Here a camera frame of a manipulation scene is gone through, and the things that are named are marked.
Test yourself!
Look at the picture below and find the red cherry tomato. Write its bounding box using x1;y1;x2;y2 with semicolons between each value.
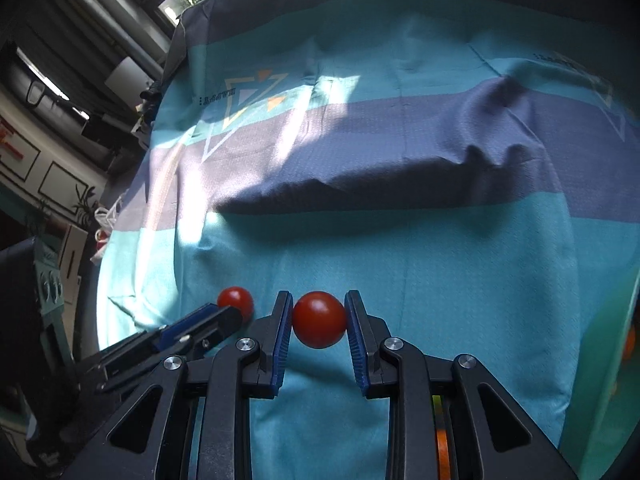
216;286;254;324
292;292;347;349

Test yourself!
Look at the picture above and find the orange mandarin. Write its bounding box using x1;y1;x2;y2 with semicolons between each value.
622;323;637;361

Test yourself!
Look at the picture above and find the green plastic bowl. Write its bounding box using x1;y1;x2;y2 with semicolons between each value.
560;274;639;479

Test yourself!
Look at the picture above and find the teal purple patterned cloth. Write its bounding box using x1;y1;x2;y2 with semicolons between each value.
94;0;640;480

